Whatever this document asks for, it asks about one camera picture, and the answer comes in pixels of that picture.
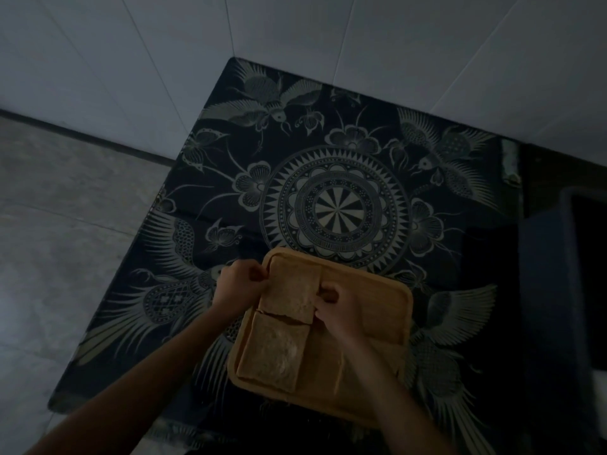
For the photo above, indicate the person's right hand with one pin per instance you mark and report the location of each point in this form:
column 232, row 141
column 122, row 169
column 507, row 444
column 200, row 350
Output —
column 340, row 311

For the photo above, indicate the person's left hand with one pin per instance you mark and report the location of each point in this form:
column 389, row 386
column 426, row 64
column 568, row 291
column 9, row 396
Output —
column 236, row 286

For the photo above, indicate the person's left fingers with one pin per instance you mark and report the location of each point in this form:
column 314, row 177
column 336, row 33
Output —
column 258, row 274

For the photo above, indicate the person's right fingers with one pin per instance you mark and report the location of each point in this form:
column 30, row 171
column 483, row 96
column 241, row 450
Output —
column 326, row 296

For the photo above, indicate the brown bread slice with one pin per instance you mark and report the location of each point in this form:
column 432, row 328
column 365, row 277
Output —
column 322, row 362
column 291, row 291
column 272, row 350

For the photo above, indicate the person's left forearm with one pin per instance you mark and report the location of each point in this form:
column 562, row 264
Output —
column 133, row 388

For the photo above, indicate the person's right forearm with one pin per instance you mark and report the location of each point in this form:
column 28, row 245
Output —
column 393, row 398

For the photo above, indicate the wooden tray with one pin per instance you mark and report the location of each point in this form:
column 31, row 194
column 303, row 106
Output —
column 370, row 317

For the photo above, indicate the black patterned tablecloth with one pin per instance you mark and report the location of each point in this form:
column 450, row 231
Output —
column 332, row 208

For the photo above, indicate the dark blue chair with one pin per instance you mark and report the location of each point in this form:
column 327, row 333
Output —
column 559, row 303

